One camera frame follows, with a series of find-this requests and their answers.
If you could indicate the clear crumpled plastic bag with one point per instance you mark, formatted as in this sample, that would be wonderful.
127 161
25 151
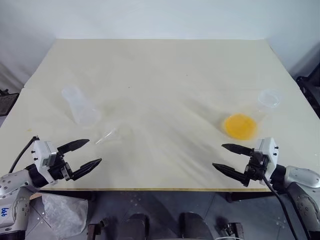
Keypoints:
62 215

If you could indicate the dark metal table foot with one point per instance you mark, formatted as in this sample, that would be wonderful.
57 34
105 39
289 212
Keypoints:
230 228
98 228

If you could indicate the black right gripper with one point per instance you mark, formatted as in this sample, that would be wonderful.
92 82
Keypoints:
257 162

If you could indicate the clear plastic cup lying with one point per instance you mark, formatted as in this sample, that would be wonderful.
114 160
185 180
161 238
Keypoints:
82 110

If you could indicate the black equipment beside table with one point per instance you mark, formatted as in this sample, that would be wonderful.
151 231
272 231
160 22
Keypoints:
8 102

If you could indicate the cup with orange liquid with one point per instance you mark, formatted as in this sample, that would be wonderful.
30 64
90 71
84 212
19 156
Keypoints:
240 126

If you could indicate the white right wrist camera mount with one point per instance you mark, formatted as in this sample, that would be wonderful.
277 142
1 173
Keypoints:
267 146

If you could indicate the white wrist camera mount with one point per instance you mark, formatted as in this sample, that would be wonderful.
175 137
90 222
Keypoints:
267 146
41 150

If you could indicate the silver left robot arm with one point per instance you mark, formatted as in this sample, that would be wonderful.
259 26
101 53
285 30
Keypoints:
10 180

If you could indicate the black frame beside table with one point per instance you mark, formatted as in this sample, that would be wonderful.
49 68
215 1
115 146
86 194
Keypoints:
311 85

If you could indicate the clear glass funnel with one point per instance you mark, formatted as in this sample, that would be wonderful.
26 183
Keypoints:
107 135

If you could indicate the dark table frame bar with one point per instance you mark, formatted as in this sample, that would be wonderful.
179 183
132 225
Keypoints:
250 196

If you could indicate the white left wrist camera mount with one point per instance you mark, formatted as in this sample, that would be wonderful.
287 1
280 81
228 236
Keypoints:
41 150

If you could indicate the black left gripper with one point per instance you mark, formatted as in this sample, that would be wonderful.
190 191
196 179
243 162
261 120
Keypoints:
58 171

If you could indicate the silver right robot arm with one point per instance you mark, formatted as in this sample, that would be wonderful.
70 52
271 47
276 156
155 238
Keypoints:
302 177

